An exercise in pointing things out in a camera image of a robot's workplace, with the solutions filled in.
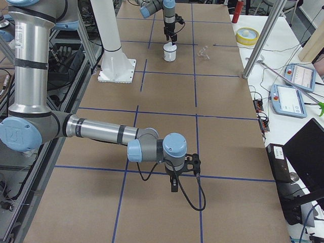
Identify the wooden board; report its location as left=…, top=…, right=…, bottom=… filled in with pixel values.
left=298, top=21, right=324, bottom=62

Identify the yellow tape roll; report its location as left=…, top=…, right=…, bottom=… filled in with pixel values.
left=235, top=27, right=260, bottom=46

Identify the far teach pendant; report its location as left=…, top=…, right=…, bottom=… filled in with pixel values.
left=284, top=63, right=316, bottom=92

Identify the near teach pendant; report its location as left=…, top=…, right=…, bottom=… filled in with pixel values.
left=270, top=84, right=307, bottom=118

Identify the teach pendant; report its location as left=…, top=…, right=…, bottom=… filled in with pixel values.
left=270, top=84, right=307, bottom=118
left=284, top=63, right=316, bottom=92

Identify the black computer box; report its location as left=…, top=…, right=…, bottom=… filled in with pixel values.
left=266, top=143, right=291, bottom=183

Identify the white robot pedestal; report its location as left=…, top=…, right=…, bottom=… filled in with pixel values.
left=91, top=0, right=136, bottom=84

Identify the orange connector board near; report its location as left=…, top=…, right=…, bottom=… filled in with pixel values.
left=258, top=119, right=270, bottom=133

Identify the red bottle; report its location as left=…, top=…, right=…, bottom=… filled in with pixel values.
left=231, top=0, right=244, bottom=23

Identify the orange connector board far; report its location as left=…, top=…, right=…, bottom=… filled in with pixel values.
left=253, top=99, right=264, bottom=113

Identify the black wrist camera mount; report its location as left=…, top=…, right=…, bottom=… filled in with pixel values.
left=182, top=153, right=201, bottom=176

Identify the white cup lid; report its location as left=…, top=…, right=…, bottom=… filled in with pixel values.
left=163, top=42, right=177, bottom=52

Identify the aluminium frame post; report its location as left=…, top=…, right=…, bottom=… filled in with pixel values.
left=242, top=0, right=287, bottom=79

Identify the clear plastic funnel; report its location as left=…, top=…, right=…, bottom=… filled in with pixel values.
left=197, top=46, right=210, bottom=60

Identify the metal reacher grabber tool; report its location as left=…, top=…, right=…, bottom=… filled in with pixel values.
left=256, top=59, right=323, bottom=116

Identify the orange connector board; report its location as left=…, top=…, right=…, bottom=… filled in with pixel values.
left=258, top=119, right=270, bottom=133
left=253, top=99, right=264, bottom=113

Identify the white cup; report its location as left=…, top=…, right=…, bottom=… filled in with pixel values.
left=164, top=50, right=177, bottom=62

